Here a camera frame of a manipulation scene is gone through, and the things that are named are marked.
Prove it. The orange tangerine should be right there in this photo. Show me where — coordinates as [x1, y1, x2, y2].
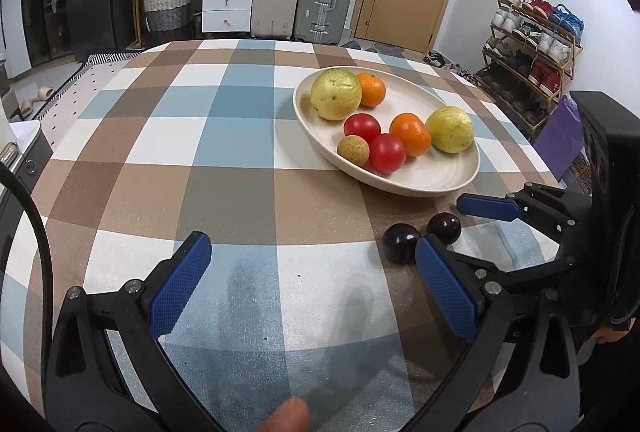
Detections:
[357, 72, 386, 108]
[388, 112, 432, 158]

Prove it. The red tomato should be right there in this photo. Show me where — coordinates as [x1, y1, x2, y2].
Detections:
[343, 112, 382, 144]
[369, 133, 407, 175]

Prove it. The large yellow-green guava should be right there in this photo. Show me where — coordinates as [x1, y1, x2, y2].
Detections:
[310, 68, 362, 121]

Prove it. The person's right hand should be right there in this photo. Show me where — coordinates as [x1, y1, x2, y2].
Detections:
[592, 325, 629, 344]

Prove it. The person's left hand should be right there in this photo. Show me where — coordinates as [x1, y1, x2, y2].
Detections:
[257, 396, 309, 432]

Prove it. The dark purple plum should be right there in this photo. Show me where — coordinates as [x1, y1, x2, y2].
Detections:
[425, 212, 462, 246]
[381, 223, 422, 264]

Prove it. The cream round plate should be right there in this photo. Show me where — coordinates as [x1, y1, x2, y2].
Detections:
[293, 67, 480, 197]

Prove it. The purple bag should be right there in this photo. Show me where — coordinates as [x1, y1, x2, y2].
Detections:
[534, 96, 584, 180]

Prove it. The wooden shoe rack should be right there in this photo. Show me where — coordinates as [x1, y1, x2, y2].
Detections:
[474, 0, 585, 142]

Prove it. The checkered tablecloth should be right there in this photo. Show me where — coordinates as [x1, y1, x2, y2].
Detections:
[32, 40, 553, 431]

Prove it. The woven laundry basket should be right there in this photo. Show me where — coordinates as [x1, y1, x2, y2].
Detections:
[142, 0, 191, 32]

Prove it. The black cable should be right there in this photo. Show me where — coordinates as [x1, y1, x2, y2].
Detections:
[0, 163, 54, 418]

